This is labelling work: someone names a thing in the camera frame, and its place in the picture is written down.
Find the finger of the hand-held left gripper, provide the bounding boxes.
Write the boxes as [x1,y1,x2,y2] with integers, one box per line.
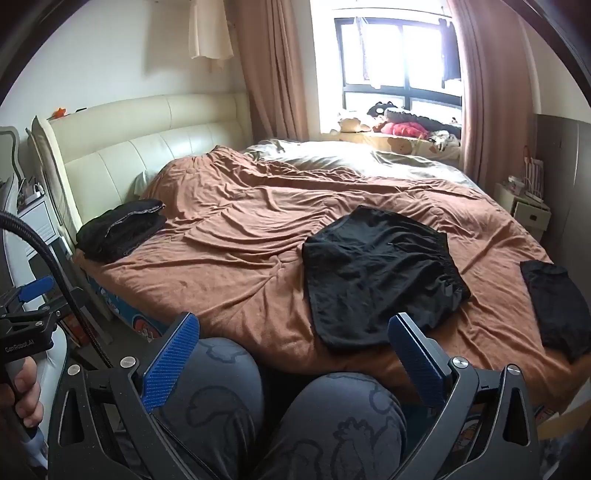
[0,276,56,319]

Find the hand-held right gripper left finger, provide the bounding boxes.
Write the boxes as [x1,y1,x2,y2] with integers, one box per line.
[48,312,201,480]

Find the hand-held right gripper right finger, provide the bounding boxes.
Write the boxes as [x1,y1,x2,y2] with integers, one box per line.
[387,313,540,480]

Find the black pants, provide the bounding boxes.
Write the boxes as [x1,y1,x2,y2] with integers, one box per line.
[302,205,472,350]

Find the person's left hand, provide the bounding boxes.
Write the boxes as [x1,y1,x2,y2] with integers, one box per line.
[0,357,45,430]

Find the cartoon printed bed sheet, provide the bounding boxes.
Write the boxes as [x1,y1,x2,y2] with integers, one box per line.
[88,276,169,343]

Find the person's legs in grey trousers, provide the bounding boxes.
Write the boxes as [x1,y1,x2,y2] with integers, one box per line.
[115,337,265,480]

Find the white bedside cabinet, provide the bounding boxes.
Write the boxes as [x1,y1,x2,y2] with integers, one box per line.
[0,126,72,282]

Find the person's right leg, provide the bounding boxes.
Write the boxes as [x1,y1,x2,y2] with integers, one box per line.
[252,371,408,480]

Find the stack of folded black clothes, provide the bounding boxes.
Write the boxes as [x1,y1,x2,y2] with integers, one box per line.
[76,199,168,264]

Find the cream upright cushion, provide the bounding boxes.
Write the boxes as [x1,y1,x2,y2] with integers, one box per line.
[27,115,83,252]

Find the brown blanket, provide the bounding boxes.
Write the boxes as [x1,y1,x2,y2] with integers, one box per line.
[76,145,583,414]

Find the pale pillow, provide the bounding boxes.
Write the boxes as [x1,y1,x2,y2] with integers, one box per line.
[130,169,161,198]

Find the folded black cloth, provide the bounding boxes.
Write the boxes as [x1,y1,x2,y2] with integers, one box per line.
[520,260,591,363]

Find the white nightstand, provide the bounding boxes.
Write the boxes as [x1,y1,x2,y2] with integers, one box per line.
[493,181,551,232]

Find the cream padded bed headboard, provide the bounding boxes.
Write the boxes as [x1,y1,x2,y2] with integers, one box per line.
[48,92,253,220]

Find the pale green bed sheet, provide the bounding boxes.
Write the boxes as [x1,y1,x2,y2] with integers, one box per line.
[244,138,485,193]

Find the white power strip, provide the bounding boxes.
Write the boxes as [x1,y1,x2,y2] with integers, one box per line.
[523,145,546,200]

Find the cow pattern plush toy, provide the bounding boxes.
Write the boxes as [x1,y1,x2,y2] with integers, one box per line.
[428,130,462,149]

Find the dark brown wardrobe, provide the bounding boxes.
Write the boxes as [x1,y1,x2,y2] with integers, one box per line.
[532,113,591,266]

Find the red plush toy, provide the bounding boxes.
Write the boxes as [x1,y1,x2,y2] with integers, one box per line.
[379,121,428,138]

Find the dark grey plush toy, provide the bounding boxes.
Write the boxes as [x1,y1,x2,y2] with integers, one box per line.
[384,108,462,134]

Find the beige plush toy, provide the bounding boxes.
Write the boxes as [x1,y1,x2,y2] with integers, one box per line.
[337,117,376,134]

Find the pink curtain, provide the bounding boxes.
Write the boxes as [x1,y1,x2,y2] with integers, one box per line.
[444,0,540,206]
[230,0,320,142]

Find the cream hanging cloth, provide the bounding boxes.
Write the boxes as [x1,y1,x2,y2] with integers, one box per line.
[187,0,234,60]

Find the window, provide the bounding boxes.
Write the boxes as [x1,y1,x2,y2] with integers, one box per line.
[333,16,465,126]

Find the dark hanging clothes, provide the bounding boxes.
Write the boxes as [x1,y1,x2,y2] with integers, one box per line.
[440,18,463,83]

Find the black flexible cable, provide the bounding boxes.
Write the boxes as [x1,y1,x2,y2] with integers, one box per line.
[0,210,115,370]

